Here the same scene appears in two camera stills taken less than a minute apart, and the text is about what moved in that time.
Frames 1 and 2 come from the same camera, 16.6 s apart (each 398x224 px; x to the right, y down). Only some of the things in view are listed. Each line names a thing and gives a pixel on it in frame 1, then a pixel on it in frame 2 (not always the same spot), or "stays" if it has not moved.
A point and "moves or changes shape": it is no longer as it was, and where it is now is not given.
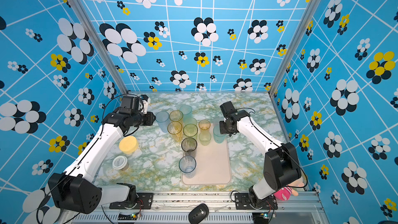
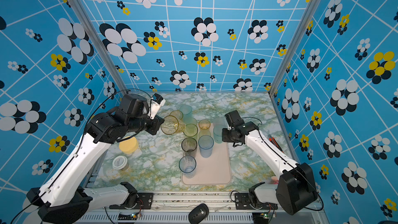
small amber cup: (204, 124) stays
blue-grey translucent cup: (162, 117) → (205, 143)
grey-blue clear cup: (187, 165) stays
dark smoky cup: (188, 147) stays
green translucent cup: (190, 130) stays
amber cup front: (175, 128) moves or changes shape
